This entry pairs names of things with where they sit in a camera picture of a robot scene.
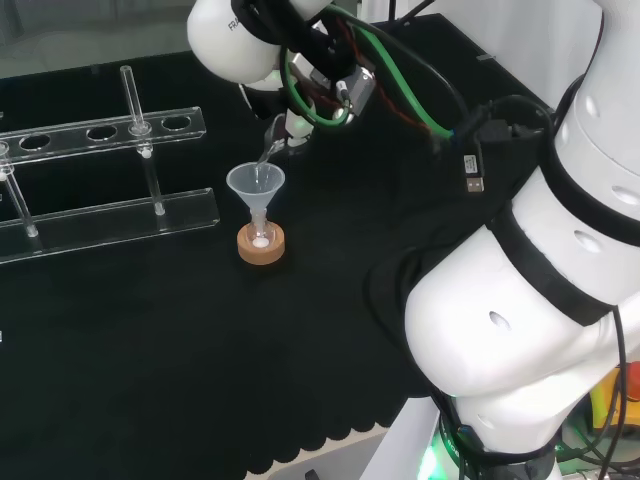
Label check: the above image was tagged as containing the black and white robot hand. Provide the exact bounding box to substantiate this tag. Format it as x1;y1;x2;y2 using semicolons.
238;71;316;151

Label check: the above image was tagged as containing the translucent plastic funnel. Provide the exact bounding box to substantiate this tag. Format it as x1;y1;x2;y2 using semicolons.
225;162;287;237

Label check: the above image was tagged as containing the cork ring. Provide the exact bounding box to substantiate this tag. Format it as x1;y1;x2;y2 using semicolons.
236;222;288;267

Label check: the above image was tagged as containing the clear acrylic funnel stand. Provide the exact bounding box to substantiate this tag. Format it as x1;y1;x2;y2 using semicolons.
0;64;222;267

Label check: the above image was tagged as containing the green cable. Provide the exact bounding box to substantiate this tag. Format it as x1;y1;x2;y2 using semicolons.
278;17;457;145

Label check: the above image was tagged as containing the black usb cable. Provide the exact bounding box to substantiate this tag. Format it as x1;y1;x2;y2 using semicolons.
433;101;517;197

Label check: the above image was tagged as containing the black bench cloth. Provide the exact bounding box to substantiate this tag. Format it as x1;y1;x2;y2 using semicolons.
0;12;556;476

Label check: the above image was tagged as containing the yellow stop button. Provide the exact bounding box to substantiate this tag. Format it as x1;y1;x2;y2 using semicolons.
588;358;640;437

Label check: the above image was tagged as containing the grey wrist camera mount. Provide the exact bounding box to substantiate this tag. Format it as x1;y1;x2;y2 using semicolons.
291;51;377;127

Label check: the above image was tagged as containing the small glass round-bottom flask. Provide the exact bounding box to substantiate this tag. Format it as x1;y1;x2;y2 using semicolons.
248;219;277;251

